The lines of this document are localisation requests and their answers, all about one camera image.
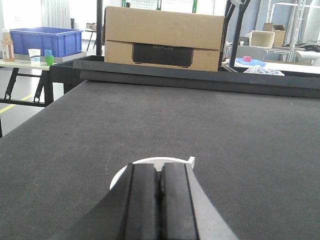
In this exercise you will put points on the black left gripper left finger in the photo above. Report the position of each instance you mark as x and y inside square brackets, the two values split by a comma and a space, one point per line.
[129, 211]

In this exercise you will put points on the large cardboard box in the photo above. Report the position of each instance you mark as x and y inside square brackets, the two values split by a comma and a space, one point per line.
[162, 38]

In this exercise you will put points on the folding side table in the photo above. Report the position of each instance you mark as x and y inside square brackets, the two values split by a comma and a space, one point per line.
[25, 75]

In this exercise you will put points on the open cardboard boxes background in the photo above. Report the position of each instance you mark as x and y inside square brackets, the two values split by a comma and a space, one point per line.
[272, 35]

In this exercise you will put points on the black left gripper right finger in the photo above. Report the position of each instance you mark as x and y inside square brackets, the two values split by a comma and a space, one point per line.
[186, 213]

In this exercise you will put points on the black foam board stack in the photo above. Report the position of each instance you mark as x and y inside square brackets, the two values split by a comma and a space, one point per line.
[226, 79]

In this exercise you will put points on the brown bottle with label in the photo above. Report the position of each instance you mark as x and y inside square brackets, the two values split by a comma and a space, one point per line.
[8, 47]

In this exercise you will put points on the blue plastic crate on table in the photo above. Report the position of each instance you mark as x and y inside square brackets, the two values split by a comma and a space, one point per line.
[61, 41]

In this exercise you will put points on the crumpled plastic bag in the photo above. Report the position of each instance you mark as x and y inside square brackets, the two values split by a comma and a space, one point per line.
[262, 70]

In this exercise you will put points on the white paper cup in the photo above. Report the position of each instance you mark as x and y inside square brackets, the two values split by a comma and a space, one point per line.
[34, 56]

